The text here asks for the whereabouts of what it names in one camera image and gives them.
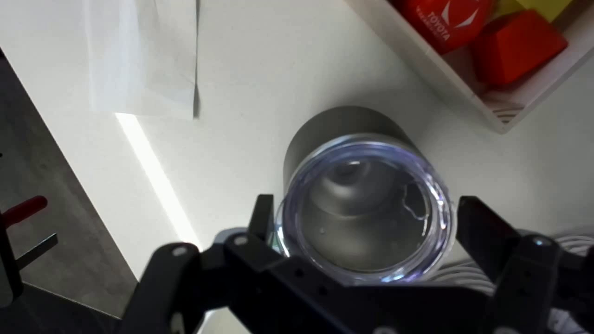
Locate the black clamp with red handle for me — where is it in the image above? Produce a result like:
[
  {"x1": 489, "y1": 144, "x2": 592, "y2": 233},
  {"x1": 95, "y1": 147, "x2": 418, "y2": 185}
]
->
[{"x1": 0, "y1": 195, "x2": 59, "y2": 308}]

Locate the yellow block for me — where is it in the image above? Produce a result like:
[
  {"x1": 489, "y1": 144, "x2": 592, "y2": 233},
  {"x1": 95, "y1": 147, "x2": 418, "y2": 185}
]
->
[{"x1": 491, "y1": 0, "x2": 576, "y2": 24}]

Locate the clear plastic mug lid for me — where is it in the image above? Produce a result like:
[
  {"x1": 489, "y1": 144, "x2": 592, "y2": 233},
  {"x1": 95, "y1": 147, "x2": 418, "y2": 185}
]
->
[{"x1": 275, "y1": 134, "x2": 458, "y2": 284}]

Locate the red block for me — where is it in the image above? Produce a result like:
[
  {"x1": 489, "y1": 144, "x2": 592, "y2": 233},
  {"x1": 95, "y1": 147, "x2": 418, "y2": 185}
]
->
[{"x1": 471, "y1": 9, "x2": 569, "y2": 87}]

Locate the red soft ball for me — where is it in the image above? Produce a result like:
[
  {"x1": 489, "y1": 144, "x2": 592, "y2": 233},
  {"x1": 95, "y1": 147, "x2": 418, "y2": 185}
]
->
[{"x1": 400, "y1": 0, "x2": 495, "y2": 54}]

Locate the grey steel coffee mug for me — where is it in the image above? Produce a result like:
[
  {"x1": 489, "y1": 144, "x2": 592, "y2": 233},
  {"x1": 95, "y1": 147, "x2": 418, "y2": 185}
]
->
[{"x1": 275, "y1": 106, "x2": 458, "y2": 284}]

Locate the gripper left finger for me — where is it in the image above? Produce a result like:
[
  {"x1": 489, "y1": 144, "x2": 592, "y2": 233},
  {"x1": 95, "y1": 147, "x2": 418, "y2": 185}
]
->
[{"x1": 118, "y1": 194, "x2": 346, "y2": 334}]

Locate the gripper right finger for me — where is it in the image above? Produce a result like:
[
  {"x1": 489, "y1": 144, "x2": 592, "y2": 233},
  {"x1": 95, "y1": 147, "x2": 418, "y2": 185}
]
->
[{"x1": 457, "y1": 196, "x2": 594, "y2": 334}]

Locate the white tray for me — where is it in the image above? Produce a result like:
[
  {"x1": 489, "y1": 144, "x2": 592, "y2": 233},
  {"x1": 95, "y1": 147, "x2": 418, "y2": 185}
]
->
[{"x1": 344, "y1": 0, "x2": 594, "y2": 135}]

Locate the white paper sheet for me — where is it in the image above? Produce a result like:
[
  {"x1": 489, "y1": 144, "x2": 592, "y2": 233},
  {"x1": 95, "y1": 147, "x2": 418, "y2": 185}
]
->
[{"x1": 83, "y1": 0, "x2": 200, "y2": 120}]

